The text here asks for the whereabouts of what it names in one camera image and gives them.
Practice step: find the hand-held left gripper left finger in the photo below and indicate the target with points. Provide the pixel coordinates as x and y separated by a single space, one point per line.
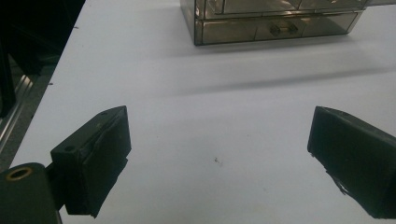
93 158

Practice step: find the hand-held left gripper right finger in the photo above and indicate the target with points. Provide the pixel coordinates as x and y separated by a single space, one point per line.
358 161

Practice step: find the smoky clear acrylic drawer organizer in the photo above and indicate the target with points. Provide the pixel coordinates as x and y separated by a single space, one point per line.
267 21

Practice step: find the small clear drawer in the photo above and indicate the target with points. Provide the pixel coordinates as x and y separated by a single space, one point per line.
258 5
330 3

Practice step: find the metal rail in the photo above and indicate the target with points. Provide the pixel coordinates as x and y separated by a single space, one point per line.
14 105

